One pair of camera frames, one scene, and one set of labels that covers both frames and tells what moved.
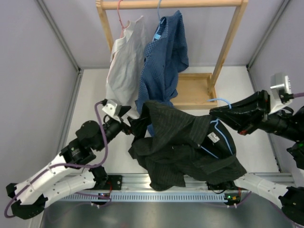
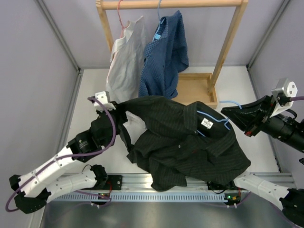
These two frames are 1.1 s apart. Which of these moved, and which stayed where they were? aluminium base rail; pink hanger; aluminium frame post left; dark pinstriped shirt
Moved: dark pinstriped shirt
Stayed: aluminium base rail; aluminium frame post left; pink hanger
